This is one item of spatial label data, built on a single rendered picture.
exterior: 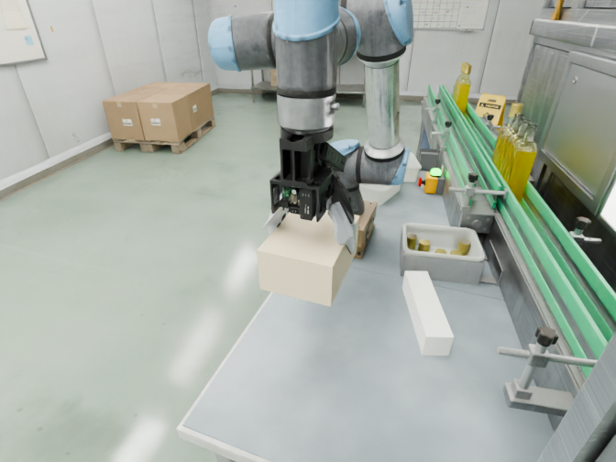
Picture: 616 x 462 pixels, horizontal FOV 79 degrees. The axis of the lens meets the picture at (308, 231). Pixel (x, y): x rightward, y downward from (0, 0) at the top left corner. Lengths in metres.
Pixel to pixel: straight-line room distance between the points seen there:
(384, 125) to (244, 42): 0.55
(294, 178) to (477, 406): 0.61
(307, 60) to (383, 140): 0.64
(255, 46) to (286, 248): 0.29
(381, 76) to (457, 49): 6.24
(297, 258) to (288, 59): 0.26
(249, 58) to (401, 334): 0.70
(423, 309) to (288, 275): 0.47
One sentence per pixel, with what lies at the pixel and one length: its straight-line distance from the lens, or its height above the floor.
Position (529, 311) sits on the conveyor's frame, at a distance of 1.01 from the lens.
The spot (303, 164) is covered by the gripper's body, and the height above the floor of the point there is 1.26.
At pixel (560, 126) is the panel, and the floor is 1.11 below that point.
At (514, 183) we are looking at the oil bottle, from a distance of 1.34.
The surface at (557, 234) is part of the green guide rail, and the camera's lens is 1.14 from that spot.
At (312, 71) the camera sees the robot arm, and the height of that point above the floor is 1.37.
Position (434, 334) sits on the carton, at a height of 0.81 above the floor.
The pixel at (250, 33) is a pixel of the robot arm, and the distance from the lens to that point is 0.60.
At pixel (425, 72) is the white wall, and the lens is 7.19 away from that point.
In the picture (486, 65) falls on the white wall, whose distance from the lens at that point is 7.31.
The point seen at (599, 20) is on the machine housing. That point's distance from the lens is 1.48.
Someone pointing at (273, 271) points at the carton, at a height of 1.09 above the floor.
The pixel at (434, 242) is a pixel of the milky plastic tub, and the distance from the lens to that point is 1.27.
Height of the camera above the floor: 1.44
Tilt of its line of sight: 31 degrees down
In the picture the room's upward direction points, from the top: straight up
